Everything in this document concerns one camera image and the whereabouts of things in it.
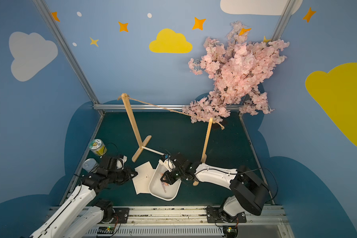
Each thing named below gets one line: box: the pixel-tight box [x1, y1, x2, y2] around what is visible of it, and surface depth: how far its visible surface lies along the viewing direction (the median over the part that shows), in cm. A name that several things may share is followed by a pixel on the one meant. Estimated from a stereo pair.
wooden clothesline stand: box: [121, 93, 214, 187], surface depth 79 cm
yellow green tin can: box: [89, 138, 108, 157], surface depth 94 cm
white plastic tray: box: [148, 159, 182, 201], surface depth 85 cm
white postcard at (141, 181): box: [131, 168, 156, 195], surface depth 87 cm
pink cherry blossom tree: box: [182, 20, 290, 124], surface depth 78 cm
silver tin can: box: [82, 158, 99, 174], surface depth 88 cm
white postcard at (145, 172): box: [132, 161, 156, 180], surface depth 92 cm
